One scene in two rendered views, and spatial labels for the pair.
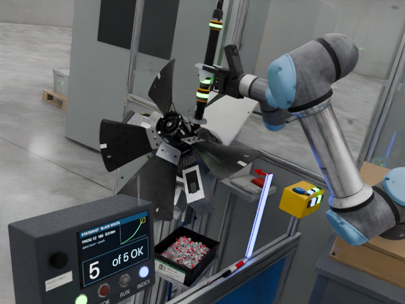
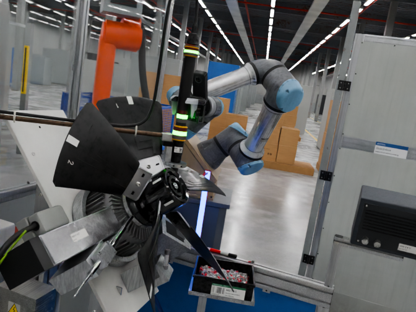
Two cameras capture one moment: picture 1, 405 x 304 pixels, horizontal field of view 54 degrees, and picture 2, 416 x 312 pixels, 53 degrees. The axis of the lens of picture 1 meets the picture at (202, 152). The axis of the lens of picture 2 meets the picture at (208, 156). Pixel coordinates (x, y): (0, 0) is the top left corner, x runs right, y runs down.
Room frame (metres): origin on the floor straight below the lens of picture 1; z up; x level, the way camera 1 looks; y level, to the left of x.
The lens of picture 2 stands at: (1.79, 1.28, 1.52)
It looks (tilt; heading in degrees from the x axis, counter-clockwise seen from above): 10 degrees down; 250
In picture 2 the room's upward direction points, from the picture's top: 9 degrees clockwise
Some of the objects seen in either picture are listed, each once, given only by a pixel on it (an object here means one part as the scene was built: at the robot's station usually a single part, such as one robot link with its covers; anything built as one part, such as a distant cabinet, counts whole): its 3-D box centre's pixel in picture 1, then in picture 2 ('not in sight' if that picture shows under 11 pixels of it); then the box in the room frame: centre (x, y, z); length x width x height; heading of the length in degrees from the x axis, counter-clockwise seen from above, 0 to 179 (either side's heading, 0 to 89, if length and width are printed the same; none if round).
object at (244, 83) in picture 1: (249, 86); (203, 106); (1.33, -0.11, 1.44); 0.08 x 0.05 x 0.08; 142
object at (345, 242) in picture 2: not in sight; (367, 247); (0.73, 0.15, 1.04); 0.24 x 0.03 x 0.03; 142
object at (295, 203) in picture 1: (301, 200); not in sight; (1.46, -0.42, 1.02); 0.16 x 0.10 x 0.11; 142
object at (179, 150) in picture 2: (207, 67); (184, 100); (1.45, 0.04, 1.46); 0.04 x 0.04 x 0.46
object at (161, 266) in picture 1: (184, 254); (223, 278); (1.19, -0.01, 0.85); 0.22 x 0.17 x 0.07; 158
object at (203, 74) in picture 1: (202, 73); (192, 108); (1.42, 0.05, 1.44); 0.09 x 0.03 x 0.06; 62
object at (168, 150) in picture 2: (200, 108); (174, 150); (1.46, 0.04, 1.31); 0.09 x 0.07 x 0.10; 177
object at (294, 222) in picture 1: (295, 222); not in sight; (1.46, -0.42, 0.92); 0.03 x 0.03 x 0.12; 52
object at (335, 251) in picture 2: (139, 297); (333, 260); (0.81, 0.08, 0.96); 0.03 x 0.03 x 0.20; 52
